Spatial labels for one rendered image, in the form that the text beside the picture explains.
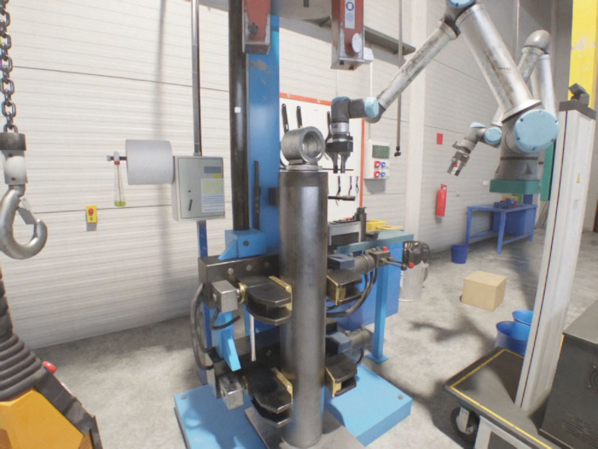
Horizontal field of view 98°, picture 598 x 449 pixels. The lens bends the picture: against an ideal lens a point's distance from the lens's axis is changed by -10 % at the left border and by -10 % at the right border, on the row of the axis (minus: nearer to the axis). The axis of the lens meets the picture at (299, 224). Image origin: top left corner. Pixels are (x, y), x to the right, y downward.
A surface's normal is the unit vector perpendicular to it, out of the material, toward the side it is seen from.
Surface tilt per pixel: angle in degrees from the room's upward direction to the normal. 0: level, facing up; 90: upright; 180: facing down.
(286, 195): 90
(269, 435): 0
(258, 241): 90
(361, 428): 0
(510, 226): 90
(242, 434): 0
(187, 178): 90
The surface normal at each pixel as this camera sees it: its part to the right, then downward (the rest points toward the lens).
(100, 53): 0.55, 0.14
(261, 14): 0.22, 0.16
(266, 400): 0.00, -0.99
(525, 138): -0.41, 0.22
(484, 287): -0.76, 0.11
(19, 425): 0.98, 0.04
